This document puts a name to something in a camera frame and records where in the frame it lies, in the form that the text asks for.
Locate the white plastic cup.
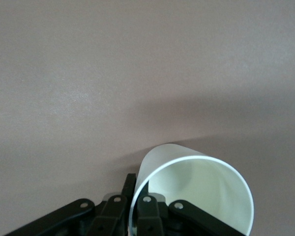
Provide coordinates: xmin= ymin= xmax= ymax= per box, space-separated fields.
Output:
xmin=127 ymin=143 xmax=255 ymax=236

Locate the brown table cover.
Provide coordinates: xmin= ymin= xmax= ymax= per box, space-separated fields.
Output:
xmin=0 ymin=0 xmax=295 ymax=236

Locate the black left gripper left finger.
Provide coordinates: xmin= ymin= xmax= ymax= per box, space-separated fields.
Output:
xmin=4 ymin=173 xmax=138 ymax=236

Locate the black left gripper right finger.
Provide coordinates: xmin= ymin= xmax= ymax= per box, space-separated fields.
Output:
xmin=137 ymin=195 xmax=247 ymax=236

